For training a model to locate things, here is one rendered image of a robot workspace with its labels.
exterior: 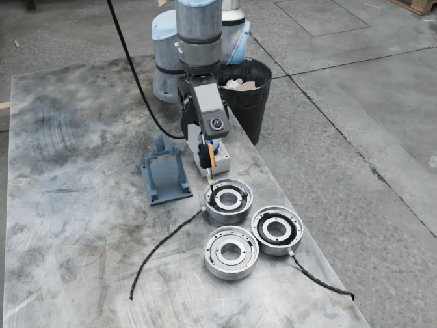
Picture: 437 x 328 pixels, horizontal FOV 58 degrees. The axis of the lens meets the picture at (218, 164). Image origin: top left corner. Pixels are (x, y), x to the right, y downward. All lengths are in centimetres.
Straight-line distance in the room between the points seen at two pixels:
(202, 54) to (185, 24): 5
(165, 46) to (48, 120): 39
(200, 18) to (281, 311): 52
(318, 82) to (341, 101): 24
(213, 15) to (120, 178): 48
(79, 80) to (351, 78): 207
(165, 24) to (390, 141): 170
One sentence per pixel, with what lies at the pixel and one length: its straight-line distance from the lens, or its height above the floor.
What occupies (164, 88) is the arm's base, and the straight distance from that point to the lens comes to 118.
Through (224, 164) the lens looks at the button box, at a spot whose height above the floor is 83.
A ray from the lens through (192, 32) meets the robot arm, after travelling 65.
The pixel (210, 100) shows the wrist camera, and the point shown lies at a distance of 69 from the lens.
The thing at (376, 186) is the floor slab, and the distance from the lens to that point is 217.
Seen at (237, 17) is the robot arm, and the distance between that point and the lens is 107.
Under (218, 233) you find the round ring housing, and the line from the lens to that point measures 79.
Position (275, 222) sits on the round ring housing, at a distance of 83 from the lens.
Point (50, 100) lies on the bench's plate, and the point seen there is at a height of 80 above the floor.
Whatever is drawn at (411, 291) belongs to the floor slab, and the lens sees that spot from 185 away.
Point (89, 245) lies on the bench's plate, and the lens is 85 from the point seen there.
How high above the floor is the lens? 147
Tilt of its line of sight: 44 degrees down
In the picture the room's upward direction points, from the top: 1 degrees clockwise
